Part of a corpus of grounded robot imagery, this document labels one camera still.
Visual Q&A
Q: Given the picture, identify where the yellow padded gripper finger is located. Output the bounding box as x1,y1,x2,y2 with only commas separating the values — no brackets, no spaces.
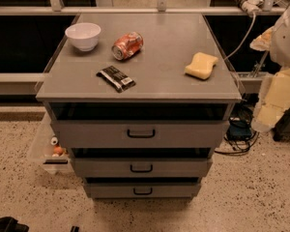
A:
249,27,273,51

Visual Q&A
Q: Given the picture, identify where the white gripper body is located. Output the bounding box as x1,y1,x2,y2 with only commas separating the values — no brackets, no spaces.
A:
251,68,290,132

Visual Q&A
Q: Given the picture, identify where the grey drawer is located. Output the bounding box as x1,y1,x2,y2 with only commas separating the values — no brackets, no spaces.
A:
72,158,213,178
51,120,229,148
84,183,201,199

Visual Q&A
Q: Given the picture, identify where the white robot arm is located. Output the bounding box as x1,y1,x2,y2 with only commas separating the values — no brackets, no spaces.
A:
251,5,290,132

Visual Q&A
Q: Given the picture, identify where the grey drawer cabinet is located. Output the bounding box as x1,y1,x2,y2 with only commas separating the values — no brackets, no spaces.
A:
37,14,241,186

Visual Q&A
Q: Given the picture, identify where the grey bottom drawer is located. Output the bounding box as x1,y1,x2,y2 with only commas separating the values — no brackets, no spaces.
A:
84,183,201,199

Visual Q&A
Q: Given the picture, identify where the grey top drawer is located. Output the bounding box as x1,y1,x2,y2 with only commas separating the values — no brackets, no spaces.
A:
51,120,229,148

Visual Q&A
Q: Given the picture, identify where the dark cabinet at right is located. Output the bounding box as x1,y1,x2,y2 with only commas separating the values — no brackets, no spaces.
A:
273,108,290,141

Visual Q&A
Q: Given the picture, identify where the white power strip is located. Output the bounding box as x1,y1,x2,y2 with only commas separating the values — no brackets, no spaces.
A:
234,0,262,16

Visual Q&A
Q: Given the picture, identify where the yellow sponge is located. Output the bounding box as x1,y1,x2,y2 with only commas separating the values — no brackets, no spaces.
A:
185,52,218,80

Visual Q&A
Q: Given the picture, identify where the crushed orange soda can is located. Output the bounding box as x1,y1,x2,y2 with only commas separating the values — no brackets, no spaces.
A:
111,32,144,61

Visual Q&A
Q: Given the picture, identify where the black snack packet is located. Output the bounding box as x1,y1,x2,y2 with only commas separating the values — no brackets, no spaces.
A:
97,66,136,93

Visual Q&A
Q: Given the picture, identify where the white bowl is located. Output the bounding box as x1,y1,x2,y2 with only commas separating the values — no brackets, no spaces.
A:
65,22,102,51

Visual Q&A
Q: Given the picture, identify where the clear plastic storage bin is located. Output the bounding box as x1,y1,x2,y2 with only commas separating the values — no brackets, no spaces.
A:
27,113,72,174

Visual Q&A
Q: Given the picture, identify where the small black floor object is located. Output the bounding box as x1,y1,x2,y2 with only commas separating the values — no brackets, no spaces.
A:
70,226,79,232

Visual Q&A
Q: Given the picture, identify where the black bag on floor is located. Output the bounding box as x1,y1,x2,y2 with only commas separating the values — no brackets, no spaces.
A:
0,217,29,232

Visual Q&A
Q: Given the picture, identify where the white power cable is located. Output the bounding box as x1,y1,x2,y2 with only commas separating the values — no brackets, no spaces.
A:
223,11,257,62

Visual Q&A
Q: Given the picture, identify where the blue box with cables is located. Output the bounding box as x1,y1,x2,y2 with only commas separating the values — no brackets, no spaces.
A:
216,105,259,157

